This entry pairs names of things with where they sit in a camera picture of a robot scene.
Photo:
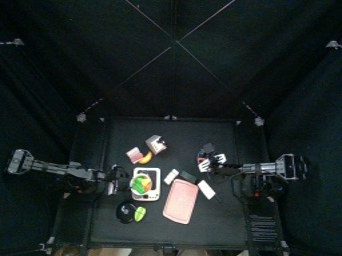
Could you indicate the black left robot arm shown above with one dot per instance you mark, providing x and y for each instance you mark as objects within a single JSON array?
[{"x": 54, "y": 168}]

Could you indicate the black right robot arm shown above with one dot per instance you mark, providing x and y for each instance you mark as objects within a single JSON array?
[{"x": 268, "y": 168}]

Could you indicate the orange toy vegetable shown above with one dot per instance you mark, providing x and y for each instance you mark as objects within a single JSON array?
[{"x": 149, "y": 186}]

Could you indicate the pink white toy block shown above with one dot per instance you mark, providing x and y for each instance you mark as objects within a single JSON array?
[{"x": 134, "y": 155}]

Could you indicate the white flat bar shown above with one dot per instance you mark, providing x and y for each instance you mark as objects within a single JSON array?
[{"x": 206, "y": 189}]

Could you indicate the yellow round object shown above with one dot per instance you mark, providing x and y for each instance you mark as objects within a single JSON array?
[{"x": 146, "y": 159}]

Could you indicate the white segmented chocolate bar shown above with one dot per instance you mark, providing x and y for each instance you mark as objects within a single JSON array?
[{"x": 171, "y": 176}]

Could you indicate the lime green toy vegetable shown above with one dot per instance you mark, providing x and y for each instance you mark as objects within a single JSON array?
[{"x": 141, "y": 214}]

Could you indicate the pink cutting board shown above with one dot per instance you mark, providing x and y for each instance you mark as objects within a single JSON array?
[{"x": 181, "y": 201}]

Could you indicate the grey toy box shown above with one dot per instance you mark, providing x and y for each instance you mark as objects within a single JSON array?
[{"x": 155, "y": 143}]

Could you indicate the white printed label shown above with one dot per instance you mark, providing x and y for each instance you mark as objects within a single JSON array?
[{"x": 262, "y": 228}]

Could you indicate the dark wrist camera box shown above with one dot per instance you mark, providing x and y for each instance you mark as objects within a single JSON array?
[{"x": 207, "y": 147}]

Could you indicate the grey metal frame bracket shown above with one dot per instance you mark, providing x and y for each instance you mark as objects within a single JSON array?
[
  {"x": 170, "y": 117},
  {"x": 16, "y": 42},
  {"x": 260, "y": 121},
  {"x": 333, "y": 44},
  {"x": 81, "y": 117}
]

